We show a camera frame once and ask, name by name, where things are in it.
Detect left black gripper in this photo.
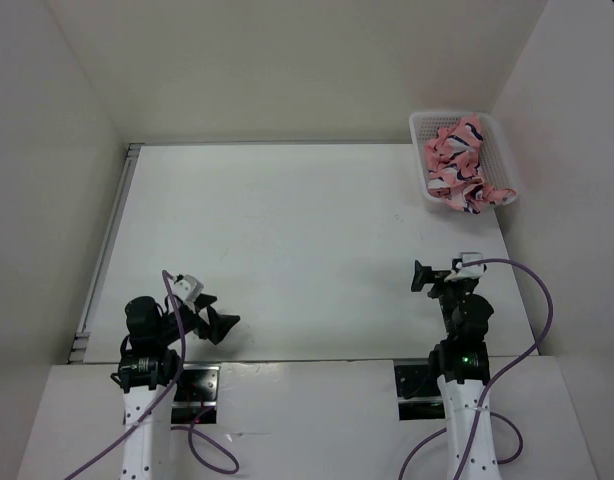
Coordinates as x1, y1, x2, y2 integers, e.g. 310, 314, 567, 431
155, 292, 239, 344

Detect pink shark print shorts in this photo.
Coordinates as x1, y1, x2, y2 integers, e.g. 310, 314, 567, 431
424, 114, 517, 214

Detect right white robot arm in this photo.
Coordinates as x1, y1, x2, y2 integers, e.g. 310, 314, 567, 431
411, 252, 501, 479

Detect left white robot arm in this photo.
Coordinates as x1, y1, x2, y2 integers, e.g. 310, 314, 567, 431
112, 294, 240, 479

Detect white plastic mesh basket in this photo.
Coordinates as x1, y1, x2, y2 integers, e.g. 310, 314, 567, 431
409, 110, 520, 214

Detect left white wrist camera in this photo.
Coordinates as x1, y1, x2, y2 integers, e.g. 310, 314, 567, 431
171, 274, 204, 303

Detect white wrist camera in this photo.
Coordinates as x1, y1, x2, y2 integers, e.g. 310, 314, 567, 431
171, 274, 204, 303
445, 252, 486, 282

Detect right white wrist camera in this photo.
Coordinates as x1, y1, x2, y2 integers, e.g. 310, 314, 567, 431
445, 252, 486, 282

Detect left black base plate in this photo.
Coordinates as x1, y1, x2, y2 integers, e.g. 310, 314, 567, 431
171, 364, 220, 425

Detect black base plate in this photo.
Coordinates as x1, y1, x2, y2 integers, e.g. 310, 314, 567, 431
171, 364, 220, 425
394, 360, 445, 421

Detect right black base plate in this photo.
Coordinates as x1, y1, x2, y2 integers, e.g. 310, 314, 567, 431
394, 360, 445, 421

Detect aluminium rail table edge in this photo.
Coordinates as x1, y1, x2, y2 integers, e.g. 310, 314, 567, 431
67, 143, 143, 364

